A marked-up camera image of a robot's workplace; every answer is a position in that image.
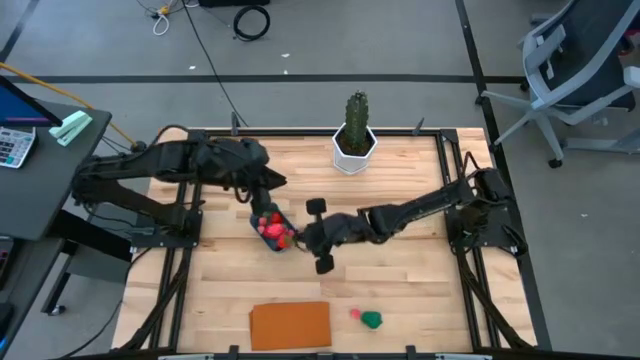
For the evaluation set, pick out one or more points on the grey calculator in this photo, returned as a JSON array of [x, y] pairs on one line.
[[15, 146]]

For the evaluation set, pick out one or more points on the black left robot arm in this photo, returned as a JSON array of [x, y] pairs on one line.
[[150, 160]]

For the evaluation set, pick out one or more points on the large red toy strawberry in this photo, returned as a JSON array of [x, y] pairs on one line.
[[284, 243]]

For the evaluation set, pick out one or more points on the teal plastic tupperware container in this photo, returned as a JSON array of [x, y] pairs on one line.
[[260, 235]]

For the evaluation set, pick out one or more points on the mint green stapler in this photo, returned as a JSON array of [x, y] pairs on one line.
[[70, 127]]

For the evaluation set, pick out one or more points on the green toy vegetable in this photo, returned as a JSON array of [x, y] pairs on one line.
[[371, 319]]

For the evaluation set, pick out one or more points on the black desk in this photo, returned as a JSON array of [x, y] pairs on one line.
[[50, 190]]

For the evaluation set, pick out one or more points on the pink wrinkled toy produce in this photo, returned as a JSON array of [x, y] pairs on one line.
[[355, 313], [262, 220]]

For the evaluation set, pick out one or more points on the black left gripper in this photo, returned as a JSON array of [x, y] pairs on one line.
[[255, 165]]

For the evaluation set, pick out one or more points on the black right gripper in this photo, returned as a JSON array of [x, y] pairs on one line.
[[335, 232]]

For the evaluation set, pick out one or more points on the green cactus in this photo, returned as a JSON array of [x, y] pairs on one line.
[[356, 117]]

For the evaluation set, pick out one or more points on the black monitor with blue screen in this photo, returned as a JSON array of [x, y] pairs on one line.
[[15, 107]]

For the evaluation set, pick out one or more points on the grey office chair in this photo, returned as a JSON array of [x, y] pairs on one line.
[[575, 50]]

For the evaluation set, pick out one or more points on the pink toy dragon fruit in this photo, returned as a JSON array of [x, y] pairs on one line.
[[274, 231]]

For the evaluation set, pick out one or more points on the white hexagonal plant pot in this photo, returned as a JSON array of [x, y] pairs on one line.
[[350, 165]]

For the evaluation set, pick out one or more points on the black aluminium table frame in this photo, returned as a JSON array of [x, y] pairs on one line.
[[310, 132]]

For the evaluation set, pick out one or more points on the red toy tomato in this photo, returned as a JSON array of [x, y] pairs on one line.
[[276, 217]]

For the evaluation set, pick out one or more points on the orange cloth mat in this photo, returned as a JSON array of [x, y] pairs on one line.
[[290, 325]]

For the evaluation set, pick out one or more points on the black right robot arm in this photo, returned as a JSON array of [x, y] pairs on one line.
[[425, 205]]

